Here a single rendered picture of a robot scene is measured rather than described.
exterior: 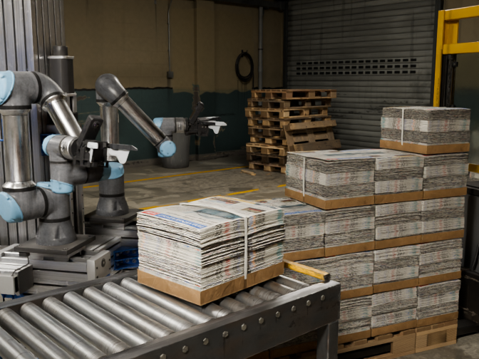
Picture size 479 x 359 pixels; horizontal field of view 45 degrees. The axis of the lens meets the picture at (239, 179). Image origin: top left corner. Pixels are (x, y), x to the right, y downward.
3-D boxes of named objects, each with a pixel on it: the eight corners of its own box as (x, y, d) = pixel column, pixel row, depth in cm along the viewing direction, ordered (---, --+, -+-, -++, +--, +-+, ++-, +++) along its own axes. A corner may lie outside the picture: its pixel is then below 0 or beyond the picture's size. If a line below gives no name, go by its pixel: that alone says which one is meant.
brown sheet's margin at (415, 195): (333, 190, 316) (333, 183, 316) (377, 186, 328) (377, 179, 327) (376, 204, 282) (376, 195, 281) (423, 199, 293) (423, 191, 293)
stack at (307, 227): (184, 364, 296) (181, 205, 282) (371, 325, 342) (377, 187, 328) (211, 402, 261) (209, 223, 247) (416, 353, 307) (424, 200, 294)
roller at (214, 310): (147, 284, 195) (147, 270, 195) (240, 328, 161) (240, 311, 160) (135, 288, 192) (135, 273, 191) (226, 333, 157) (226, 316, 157)
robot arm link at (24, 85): (49, 220, 214) (41, 70, 205) (11, 228, 203) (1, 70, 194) (31, 215, 222) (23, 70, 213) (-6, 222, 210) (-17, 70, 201)
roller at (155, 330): (95, 298, 183) (95, 283, 182) (183, 350, 148) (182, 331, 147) (80, 303, 179) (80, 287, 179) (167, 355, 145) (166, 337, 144)
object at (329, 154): (286, 153, 299) (286, 151, 299) (332, 150, 312) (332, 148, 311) (326, 162, 267) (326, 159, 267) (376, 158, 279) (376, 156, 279)
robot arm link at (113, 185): (98, 195, 263) (97, 165, 261) (98, 189, 276) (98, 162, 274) (125, 194, 266) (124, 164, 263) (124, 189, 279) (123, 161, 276)
